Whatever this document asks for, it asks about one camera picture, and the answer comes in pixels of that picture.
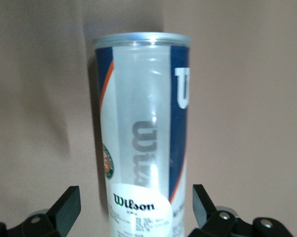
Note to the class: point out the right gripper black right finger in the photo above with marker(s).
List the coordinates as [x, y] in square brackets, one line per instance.
[220, 224]

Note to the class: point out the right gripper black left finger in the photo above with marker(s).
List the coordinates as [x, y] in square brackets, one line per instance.
[52, 219]

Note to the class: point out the Wilson tennis ball can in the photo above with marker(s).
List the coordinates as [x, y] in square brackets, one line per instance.
[143, 138]

